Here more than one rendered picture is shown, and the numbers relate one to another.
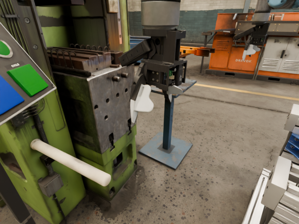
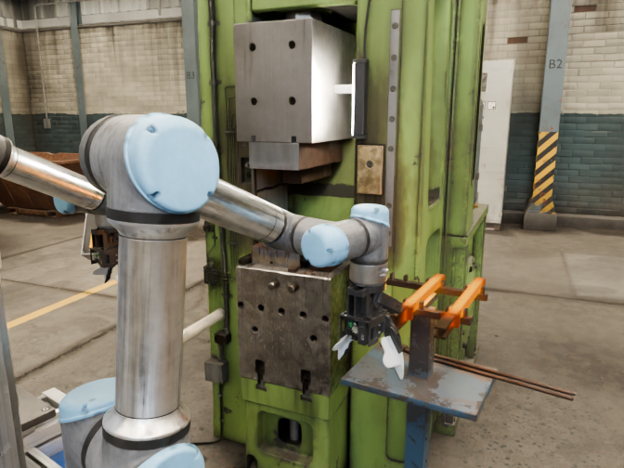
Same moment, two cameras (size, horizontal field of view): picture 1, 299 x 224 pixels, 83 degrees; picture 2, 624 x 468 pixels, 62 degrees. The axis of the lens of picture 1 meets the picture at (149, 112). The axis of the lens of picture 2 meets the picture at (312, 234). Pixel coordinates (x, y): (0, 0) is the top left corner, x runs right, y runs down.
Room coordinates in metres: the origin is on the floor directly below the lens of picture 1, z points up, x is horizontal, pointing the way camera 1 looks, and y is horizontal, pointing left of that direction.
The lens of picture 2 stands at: (0.87, -1.59, 1.46)
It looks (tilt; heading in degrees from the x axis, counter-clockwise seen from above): 13 degrees down; 85
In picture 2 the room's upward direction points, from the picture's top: straight up
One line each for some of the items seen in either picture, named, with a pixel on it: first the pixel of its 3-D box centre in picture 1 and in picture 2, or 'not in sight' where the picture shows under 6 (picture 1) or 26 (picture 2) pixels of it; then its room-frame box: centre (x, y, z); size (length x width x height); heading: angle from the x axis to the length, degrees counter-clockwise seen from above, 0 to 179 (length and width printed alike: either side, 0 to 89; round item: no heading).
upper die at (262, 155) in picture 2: not in sight; (298, 151); (0.98, 0.45, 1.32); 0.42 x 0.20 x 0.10; 61
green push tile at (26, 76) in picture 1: (28, 80); not in sight; (0.44, 0.32, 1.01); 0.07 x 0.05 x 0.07; 176
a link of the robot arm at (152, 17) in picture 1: (161, 16); (109, 219); (0.39, -0.02, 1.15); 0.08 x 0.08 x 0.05
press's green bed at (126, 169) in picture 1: (95, 150); (312, 405); (1.03, 0.43, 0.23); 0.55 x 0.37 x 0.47; 61
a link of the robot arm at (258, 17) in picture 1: (260, 18); (370, 271); (1.06, -0.61, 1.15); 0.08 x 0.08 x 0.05
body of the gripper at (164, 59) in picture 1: (161, 59); (109, 245); (0.38, -0.03, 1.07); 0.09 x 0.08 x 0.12; 49
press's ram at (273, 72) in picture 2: not in sight; (308, 85); (1.02, 0.43, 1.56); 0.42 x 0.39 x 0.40; 61
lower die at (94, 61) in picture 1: (70, 58); (299, 241); (0.98, 0.45, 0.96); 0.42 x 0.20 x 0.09; 61
